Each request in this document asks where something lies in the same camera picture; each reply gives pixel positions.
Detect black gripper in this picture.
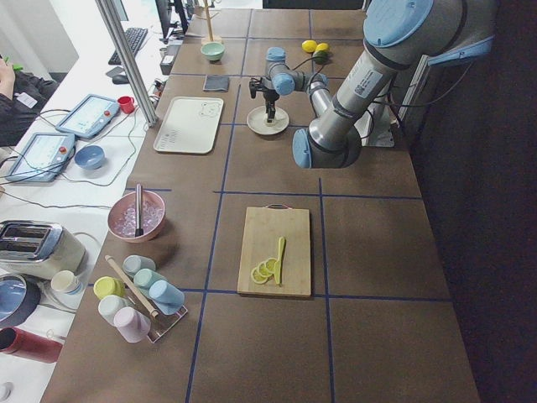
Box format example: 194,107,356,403
248,77,279,123

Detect beige round plate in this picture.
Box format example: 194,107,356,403
247,107,289,136

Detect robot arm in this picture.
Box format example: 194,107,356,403
247,1,498,169

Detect white bear print tray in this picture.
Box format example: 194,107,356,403
153,97,224,154

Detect folded grey cloth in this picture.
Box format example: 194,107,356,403
203,75,230,92

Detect green avocado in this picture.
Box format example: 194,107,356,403
312,50,329,65

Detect yellow lemon upper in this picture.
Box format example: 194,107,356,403
301,39,318,54

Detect mint green bowl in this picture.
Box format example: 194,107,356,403
201,42,225,62

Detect wooden mug tree stand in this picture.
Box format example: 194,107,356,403
201,0,223,45

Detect wooden cutting board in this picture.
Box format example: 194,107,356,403
237,207,312,297

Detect red cup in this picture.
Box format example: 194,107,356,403
117,96,135,114

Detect black keyboard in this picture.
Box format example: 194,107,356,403
108,27,148,65

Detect black computer mouse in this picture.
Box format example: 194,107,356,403
112,74,129,85

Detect lemon slices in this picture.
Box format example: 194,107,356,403
250,258,279,285

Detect teach pendant far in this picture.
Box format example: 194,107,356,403
55,94,119,139

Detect teach pendant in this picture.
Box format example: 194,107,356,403
55,94,119,139
6,133,76,182

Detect steel black tongs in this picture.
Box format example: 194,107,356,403
134,184,143,238

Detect pink bowl with ice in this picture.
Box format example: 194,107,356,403
107,191,166,243

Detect blue bowl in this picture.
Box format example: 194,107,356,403
75,145,106,170

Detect teach pendant near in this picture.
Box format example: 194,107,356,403
6,133,76,182

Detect white toaster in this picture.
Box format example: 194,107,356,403
1,220,86,280

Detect red thermos bottle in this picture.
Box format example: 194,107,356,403
1,327,63,364

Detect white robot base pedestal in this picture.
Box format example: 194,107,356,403
356,103,395,148

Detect aluminium frame post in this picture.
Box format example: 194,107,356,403
96,0,158,128

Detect wire cup rack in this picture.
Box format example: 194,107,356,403
147,306,188,343

